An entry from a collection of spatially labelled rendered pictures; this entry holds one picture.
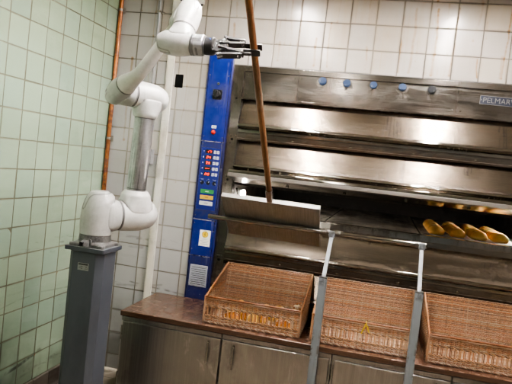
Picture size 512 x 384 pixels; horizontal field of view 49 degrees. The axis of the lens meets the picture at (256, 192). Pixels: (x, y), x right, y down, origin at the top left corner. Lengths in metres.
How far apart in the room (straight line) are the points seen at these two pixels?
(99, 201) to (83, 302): 0.49
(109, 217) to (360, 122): 1.60
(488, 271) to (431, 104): 1.03
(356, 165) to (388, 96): 0.45
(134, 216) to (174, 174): 0.89
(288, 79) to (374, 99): 0.55
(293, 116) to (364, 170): 0.55
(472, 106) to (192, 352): 2.13
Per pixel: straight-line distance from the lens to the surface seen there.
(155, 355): 3.35
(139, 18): 3.97
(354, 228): 3.50
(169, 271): 3.80
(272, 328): 3.23
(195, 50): 2.40
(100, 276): 2.87
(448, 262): 3.55
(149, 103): 2.90
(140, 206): 2.92
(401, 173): 3.48
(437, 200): 3.35
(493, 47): 3.61
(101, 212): 2.84
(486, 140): 3.52
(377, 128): 3.49
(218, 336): 3.19
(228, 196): 3.11
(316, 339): 3.02
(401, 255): 3.52
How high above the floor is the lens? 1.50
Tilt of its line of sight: 3 degrees down
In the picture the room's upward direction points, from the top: 6 degrees clockwise
